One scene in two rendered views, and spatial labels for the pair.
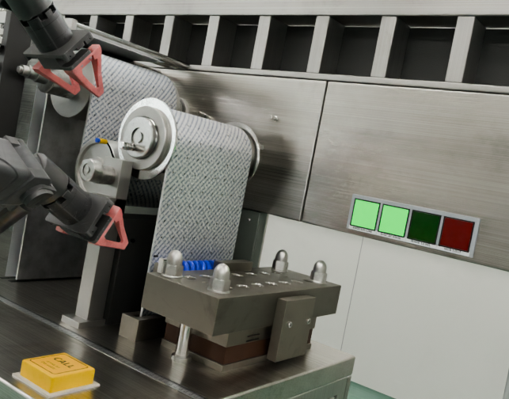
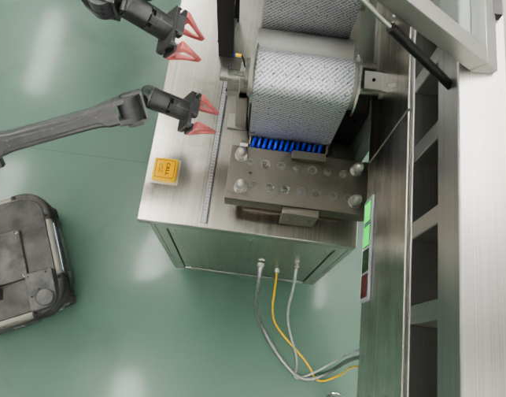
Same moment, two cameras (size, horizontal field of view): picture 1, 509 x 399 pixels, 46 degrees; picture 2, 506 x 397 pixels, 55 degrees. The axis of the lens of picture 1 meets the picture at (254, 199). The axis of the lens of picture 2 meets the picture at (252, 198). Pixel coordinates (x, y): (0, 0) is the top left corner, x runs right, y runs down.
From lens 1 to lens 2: 1.34 m
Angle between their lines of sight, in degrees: 76
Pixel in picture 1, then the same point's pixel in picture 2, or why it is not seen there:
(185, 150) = (267, 99)
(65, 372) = (159, 177)
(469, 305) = not seen: outside the picture
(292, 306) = (289, 215)
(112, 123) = (287, 12)
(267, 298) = (272, 204)
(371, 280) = not seen: outside the picture
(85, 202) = (180, 116)
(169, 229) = (260, 125)
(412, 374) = not seen: outside the picture
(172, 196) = (259, 115)
